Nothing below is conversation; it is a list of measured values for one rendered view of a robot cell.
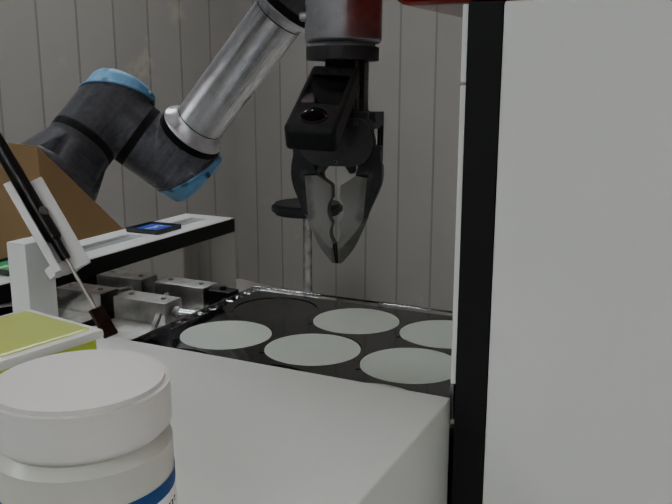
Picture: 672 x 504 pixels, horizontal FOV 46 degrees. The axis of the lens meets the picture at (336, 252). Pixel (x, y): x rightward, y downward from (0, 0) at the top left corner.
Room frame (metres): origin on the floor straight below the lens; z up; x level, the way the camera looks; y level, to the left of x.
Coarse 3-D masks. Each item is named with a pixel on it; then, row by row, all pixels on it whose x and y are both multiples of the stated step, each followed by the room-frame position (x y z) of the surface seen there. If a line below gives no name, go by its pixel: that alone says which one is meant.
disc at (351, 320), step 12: (324, 312) 0.91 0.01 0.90; (336, 312) 0.91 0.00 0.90; (348, 312) 0.91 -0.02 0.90; (360, 312) 0.91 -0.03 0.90; (372, 312) 0.91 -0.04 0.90; (384, 312) 0.91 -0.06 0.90; (324, 324) 0.87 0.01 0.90; (336, 324) 0.87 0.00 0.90; (348, 324) 0.87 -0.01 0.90; (360, 324) 0.87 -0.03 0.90; (372, 324) 0.87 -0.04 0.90; (384, 324) 0.87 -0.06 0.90; (396, 324) 0.87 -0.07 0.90
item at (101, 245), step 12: (180, 216) 1.24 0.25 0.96; (192, 216) 1.24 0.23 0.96; (204, 216) 1.24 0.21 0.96; (216, 216) 1.24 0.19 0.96; (192, 228) 1.13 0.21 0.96; (84, 240) 1.05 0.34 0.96; (96, 240) 1.05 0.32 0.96; (108, 240) 1.06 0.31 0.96; (120, 240) 1.07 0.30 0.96; (132, 240) 1.05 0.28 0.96; (144, 240) 1.05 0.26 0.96; (156, 240) 1.05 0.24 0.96; (96, 252) 0.97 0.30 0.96; (108, 252) 0.97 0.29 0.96; (0, 276) 0.85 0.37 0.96
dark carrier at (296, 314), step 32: (192, 320) 0.88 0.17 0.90; (224, 320) 0.88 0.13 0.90; (256, 320) 0.88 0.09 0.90; (288, 320) 0.88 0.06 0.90; (416, 320) 0.88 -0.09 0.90; (224, 352) 0.77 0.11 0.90; (256, 352) 0.77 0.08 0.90; (448, 352) 0.77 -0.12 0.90; (416, 384) 0.68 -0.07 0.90; (448, 384) 0.68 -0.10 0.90
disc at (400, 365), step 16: (384, 352) 0.77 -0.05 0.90; (400, 352) 0.77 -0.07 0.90; (416, 352) 0.77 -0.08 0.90; (432, 352) 0.77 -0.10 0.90; (368, 368) 0.73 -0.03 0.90; (384, 368) 0.73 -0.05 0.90; (400, 368) 0.73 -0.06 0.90; (416, 368) 0.73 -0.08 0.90; (432, 368) 0.73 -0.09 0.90; (448, 368) 0.73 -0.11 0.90
